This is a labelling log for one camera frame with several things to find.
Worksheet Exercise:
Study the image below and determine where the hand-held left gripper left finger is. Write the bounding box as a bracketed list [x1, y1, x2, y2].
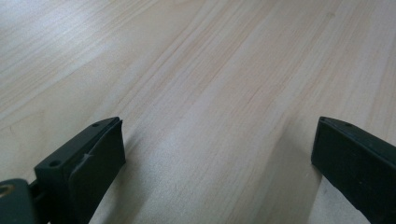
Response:
[34, 116, 127, 224]

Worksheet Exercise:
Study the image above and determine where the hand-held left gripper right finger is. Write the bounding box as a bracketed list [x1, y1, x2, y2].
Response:
[310, 116, 396, 224]

